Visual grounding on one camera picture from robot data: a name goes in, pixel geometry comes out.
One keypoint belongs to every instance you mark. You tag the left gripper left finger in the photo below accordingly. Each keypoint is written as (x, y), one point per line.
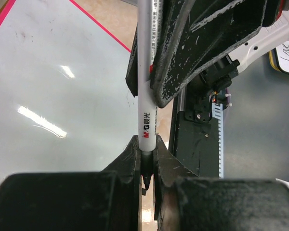
(109, 200)

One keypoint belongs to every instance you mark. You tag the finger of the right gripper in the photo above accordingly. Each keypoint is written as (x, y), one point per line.
(132, 70)
(196, 34)

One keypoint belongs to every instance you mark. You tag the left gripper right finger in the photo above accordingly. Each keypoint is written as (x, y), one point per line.
(186, 202)

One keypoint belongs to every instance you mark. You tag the whiteboard with pink frame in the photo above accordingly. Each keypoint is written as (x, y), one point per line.
(64, 103)

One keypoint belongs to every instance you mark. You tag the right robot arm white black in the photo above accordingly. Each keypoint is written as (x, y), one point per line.
(218, 76)

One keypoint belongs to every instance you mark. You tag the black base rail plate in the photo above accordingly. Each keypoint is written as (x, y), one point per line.
(194, 134)

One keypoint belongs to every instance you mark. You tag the grey slotted cable duct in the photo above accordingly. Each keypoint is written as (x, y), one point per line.
(217, 113)

